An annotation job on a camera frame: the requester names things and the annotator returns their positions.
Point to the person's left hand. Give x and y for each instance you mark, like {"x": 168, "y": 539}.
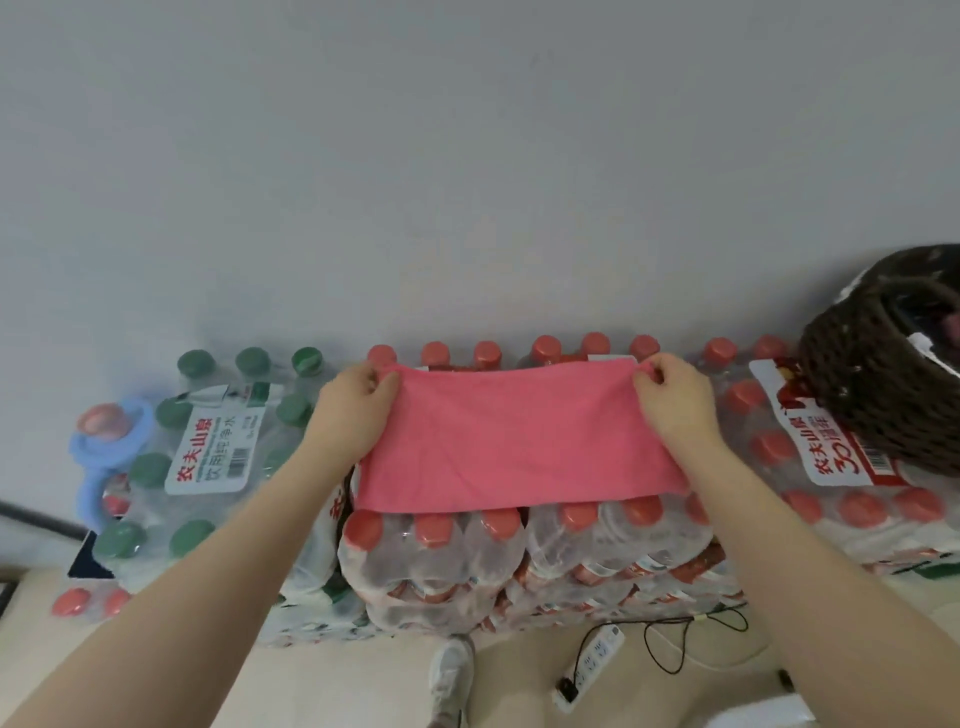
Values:
{"x": 349, "y": 420}

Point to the person's right hand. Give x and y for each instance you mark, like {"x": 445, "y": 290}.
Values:
{"x": 679, "y": 405}

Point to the pink towel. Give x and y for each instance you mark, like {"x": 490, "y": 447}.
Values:
{"x": 510, "y": 442}
{"x": 952, "y": 325}

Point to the brown woven basket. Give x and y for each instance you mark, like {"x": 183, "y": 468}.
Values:
{"x": 862, "y": 382}

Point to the person's left forearm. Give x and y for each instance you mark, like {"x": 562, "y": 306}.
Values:
{"x": 187, "y": 600}

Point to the person's right forearm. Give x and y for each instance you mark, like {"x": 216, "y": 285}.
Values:
{"x": 825, "y": 585}

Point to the stack of bottled water packs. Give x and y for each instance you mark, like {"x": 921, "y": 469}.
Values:
{"x": 450, "y": 555}

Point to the blue lidded water jug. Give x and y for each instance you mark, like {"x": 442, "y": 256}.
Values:
{"x": 112, "y": 435}

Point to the white power strip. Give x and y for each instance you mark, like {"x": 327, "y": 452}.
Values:
{"x": 592, "y": 664}

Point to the black phone pink case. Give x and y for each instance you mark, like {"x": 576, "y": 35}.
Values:
{"x": 88, "y": 562}

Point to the white tower gym machine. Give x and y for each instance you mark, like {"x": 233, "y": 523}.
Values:
{"x": 757, "y": 712}

